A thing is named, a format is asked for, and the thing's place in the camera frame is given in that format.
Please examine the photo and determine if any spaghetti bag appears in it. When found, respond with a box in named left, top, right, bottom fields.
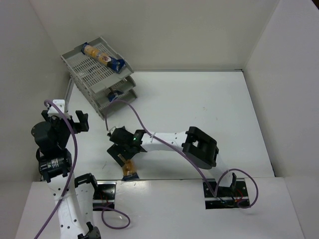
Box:
left=118, top=154, right=139, bottom=181
left=107, top=90, right=123, bottom=103
left=81, top=42, right=126, bottom=74

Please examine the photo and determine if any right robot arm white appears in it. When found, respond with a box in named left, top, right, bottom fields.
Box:
left=75, top=119, right=236, bottom=189

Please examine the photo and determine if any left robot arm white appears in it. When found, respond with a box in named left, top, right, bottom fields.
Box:
left=31, top=110, right=101, bottom=239

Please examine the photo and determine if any grey three-tier tray shelf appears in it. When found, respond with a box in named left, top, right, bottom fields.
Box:
left=61, top=44, right=138, bottom=119

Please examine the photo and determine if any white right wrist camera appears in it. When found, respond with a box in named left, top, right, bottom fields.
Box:
left=107, top=126, right=117, bottom=137

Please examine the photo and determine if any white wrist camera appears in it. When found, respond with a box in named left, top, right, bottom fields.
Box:
left=107, top=126, right=117, bottom=137
left=44, top=99, right=68, bottom=117

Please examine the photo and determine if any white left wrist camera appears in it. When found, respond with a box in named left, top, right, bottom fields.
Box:
left=44, top=99, right=68, bottom=117

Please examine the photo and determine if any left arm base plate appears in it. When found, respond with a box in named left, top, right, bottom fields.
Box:
left=93, top=180, right=117, bottom=211

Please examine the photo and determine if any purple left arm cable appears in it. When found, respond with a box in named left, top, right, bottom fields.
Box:
left=34, top=99, right=131, bottom=239

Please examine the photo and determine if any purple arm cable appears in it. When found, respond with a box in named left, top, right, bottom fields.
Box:
left=34, top=99, right=131, bottom=239
left=104, top=99, right=260, bottom=209

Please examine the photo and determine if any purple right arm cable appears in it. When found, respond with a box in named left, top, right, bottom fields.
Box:
left=104, top=99, right=260, bottom=209

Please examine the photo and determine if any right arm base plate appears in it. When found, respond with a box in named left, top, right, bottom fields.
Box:
left=203, top=179, right=250, bottom=210

